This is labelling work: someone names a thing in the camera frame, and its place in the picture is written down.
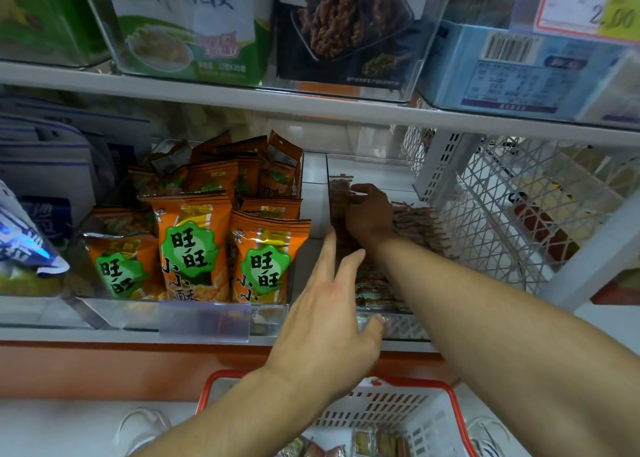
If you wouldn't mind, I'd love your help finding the person's right hand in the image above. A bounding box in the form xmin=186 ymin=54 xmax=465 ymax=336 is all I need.
xmin=345 ymin=182 xmax=399 ymax=251

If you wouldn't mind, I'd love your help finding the person's left hand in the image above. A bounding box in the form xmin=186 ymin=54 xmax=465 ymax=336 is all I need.
xmin=265 ymin=230 xmax=386 ymax=405

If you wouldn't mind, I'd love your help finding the row of small snack packets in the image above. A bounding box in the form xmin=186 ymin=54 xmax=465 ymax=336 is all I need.
xmin=328 ymin=174 xmax=459 ymax=315

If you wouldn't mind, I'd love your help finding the pile of small snack packets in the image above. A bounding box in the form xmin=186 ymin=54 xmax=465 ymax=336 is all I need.
xmin=275 ymin=430 xmax=413 ymax=457

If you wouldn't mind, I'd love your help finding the white basket with red rim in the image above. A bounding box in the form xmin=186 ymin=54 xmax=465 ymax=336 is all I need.
xmin=195 ymin=368 xmax=479 ymax=457

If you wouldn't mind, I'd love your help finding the white metal shelf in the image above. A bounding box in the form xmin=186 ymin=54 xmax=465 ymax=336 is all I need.
xmin=0 ymin=0 xmax=640 ymax=353

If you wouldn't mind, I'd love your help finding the person's right forearm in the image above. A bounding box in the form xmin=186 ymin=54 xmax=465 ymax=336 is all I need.
xmin=372 ymin=234 xmax=640 ymax=457

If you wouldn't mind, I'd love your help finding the clear plastic shelf front guard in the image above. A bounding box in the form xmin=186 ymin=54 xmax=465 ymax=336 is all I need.
xmin=0 ymin=294 xmax=289 ymax=343

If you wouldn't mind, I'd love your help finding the person's right shoe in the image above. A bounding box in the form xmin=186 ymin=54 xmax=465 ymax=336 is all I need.
xmin=465 ymin=416 xmax=521 ymax=457

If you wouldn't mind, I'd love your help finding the person's shoe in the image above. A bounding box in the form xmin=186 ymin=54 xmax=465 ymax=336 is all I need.
xmin=112 ymin=406 xmax=173 ymax=453
xmin=465 ymin=416 xmax=521 ymax=457

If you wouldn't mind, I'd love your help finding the person's left shoe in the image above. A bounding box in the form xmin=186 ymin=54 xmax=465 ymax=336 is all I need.
xmin=112 ymin=406 xmax=173 ymax=453

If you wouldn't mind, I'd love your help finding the orange shelf base panel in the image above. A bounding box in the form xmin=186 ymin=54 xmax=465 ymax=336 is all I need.
xmin=0 ymin=340 xmax=461 ymax=403

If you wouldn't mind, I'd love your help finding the white perforated side panel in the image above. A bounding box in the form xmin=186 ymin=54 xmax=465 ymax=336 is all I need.
xmin=400 ymin=126 xmax=640 ymax=298

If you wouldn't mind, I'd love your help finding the group of orange snack bags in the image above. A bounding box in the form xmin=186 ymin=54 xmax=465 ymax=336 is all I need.
xmin=82 ymin=130 xmax=313 ymax=305

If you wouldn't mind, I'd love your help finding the black product box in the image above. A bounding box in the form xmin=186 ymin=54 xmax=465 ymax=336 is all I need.
xmin=270 ymin=0 xmax=451 ymax=103

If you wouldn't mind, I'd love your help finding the blue product box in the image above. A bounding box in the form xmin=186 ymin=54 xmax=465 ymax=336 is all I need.
xmin=418 ymin=0 xmax=631 ymax=123

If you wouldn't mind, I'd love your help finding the green white product box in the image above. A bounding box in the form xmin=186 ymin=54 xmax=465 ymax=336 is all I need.
xmin=80 ymin=0 xmax=276 ymax=86

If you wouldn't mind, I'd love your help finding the yellow white price tag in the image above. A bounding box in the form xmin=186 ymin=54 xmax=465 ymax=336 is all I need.
xmin=532 ymin=0 xmax=640 ymax=45

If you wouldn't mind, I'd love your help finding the blue white snack bag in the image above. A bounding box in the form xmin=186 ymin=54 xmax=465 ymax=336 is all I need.
xmin=0 ymin=182 xmax=71 ymax=278

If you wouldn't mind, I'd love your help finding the dark green product bag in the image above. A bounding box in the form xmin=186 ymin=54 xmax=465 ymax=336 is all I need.
xmin=0 ymin=0 xmax=111 ymax=68

